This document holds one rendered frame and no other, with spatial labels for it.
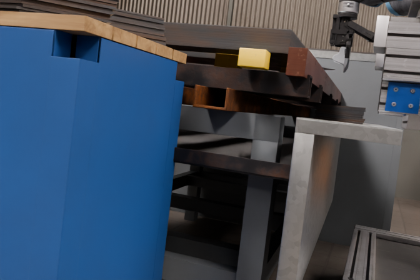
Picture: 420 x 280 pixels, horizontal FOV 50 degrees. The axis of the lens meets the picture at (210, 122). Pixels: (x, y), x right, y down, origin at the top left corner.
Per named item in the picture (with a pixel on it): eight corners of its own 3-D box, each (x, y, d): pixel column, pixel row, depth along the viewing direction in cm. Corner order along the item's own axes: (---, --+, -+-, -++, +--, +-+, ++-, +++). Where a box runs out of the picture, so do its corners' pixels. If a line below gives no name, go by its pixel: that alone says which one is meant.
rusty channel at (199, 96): (192, 106, 101) (194, 84, 101) (295, 115, 258) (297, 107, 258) (226, 110, 99) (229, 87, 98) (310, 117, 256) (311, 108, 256)
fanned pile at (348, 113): (306, 117, 101) (309, 100, 101) (321, 119, 138) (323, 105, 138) (364, 125, 97) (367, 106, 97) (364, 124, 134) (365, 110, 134)
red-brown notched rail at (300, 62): (285, 75, 96) (289, 46, 96) (332, 103, 250) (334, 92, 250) (304, 76, 95) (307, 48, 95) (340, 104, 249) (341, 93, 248)
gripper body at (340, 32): (330, 47, 175) (334, 16, 175) (353, 49, 172) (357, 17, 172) (329, 44, 168) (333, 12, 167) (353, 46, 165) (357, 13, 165)
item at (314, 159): (273, 300, 93) (294, 132, 92) (324, 198, 217) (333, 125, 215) (292, 305, 92) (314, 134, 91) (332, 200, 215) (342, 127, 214)
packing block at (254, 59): (237, 65, 98) (239, 47, 98) (242, 68, 103) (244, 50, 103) (264, 67, 96) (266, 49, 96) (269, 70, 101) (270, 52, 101)
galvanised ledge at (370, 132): (294, 132, 92) (296, 117, 92) (333, 125, 215) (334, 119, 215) (400, 145, 86) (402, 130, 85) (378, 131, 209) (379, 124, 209)
